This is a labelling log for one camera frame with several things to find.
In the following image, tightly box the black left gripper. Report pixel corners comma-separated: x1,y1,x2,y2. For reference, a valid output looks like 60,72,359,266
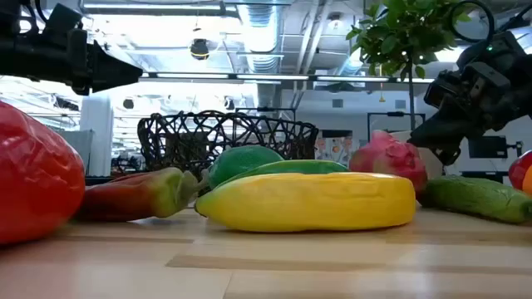
45,27,145,97

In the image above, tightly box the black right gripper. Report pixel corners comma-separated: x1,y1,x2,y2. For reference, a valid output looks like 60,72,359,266
409,61,532,167

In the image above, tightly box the pink dragon fruit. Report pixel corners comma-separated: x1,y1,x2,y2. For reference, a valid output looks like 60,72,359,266
348,129,429,196

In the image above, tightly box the green cucumber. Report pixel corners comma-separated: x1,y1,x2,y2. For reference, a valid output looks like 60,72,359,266
417,174,532,225

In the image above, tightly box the red pomegranate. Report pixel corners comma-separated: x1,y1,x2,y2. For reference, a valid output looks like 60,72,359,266
508,149,532,192

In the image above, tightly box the orange fruit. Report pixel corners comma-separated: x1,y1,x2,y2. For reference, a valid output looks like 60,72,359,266
521,164,532,197

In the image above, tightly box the red chili with green stem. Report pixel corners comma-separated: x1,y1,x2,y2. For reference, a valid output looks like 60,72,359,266
74,166,209,222

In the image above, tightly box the red orange mango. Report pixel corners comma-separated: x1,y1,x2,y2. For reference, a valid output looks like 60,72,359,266
0,100,86,246

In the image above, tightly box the yellow banana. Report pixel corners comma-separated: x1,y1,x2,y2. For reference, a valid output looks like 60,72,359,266
194,172,417,233

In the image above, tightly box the watermelon slice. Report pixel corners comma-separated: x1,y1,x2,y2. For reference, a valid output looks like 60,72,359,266
215,159,350,188

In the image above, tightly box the green lime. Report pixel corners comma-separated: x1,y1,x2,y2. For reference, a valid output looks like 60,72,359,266
207,145,285,190

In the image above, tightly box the black monitor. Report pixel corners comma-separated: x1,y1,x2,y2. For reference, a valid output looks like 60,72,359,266
468,135,509,159

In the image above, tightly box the white pillar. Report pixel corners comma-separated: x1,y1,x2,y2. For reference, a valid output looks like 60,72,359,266
79,94,114,178

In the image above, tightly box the black ceiling dome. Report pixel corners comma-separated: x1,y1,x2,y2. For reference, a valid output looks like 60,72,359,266
190,37,210,61

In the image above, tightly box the green leafy plant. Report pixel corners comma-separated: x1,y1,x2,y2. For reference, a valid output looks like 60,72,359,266
345,0,473,132

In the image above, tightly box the long ceiling light bar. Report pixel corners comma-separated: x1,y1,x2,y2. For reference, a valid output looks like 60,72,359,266
139,71,436,85

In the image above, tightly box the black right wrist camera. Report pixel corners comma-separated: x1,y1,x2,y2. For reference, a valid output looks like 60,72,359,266
423,69,463,110

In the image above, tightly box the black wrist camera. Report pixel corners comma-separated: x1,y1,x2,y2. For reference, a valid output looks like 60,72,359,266
41,2,84,37
423,69,463,110

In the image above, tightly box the black metal frame stand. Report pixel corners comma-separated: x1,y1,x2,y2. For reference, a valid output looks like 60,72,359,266
367,110,427,142
235,106,297,122

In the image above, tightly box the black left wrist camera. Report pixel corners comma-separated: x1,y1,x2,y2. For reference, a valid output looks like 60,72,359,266
41,2,84,37

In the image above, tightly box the black wire basket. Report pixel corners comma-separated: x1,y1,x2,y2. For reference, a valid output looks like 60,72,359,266
136,110,320,178

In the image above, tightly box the colourful wall poster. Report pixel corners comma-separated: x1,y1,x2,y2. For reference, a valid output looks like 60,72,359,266
314,130,354,167

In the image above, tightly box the black aluminium table frame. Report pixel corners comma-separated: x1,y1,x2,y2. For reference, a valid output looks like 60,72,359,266
85,175,146,186

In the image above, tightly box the silver ventilation duct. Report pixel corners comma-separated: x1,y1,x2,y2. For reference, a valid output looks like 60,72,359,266
236,0,288,75

